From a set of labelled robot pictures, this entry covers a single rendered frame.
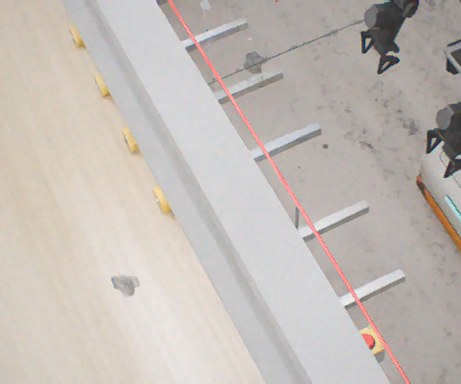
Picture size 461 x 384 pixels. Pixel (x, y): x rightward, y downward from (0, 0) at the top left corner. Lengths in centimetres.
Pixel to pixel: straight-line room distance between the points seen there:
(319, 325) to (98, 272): 196
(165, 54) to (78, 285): 174
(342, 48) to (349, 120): 40
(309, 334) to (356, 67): 350
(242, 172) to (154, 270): 180
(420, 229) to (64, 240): 153
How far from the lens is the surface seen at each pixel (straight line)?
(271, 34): 472
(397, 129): 436
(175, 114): 129
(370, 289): 298
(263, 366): 122
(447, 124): 286
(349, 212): 310
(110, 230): 311
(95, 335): 294
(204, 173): 123
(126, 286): 297
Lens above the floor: 346
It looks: 55 degrees down
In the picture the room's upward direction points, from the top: 10 degrees counter-clockwise
